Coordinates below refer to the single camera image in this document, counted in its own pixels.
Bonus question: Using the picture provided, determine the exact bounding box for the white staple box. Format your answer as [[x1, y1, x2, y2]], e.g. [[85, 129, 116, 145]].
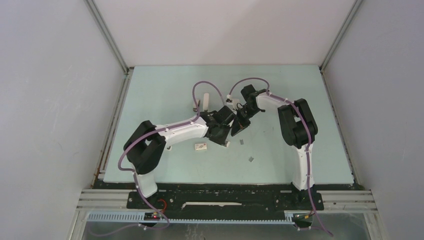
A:
[[194, 143, 207, 151]]

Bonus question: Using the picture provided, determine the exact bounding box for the left aluminium frame post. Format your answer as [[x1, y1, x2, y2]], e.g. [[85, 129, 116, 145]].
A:
[[84, 0, 133, 180]]

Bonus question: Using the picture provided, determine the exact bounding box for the small grey stapler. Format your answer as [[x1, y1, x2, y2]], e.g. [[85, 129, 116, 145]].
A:
[[192, 98, 201, 112]]

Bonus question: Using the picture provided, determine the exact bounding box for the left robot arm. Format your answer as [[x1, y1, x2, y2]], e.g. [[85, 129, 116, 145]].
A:
[[118, 106, 236, 208]]

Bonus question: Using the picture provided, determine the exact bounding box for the white stapler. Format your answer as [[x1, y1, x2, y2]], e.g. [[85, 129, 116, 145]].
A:
[[202, 92, 210, 111]]

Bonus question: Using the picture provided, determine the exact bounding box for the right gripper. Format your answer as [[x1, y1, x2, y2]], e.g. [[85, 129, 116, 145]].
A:
[[231, 104, 262, 136]]

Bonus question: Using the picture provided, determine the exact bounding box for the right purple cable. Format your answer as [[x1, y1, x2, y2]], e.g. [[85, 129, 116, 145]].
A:
[[226, 77, 334, 238]]

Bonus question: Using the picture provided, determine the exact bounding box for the right aluminium frame post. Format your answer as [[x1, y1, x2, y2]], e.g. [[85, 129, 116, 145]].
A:
[[319, 0, 364, 74]]

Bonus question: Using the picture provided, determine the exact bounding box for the aluminium frame post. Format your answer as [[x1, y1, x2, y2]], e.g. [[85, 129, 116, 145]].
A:
[[319, 0, 364, 74], [84, 0, 133, 180]]

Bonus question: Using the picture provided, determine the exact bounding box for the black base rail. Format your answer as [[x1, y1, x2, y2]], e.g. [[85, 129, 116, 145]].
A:
[[126, 183, 324, 221]]

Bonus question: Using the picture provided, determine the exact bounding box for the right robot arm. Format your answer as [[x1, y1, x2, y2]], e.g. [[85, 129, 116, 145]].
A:
[[230, 84, 318, 209]]

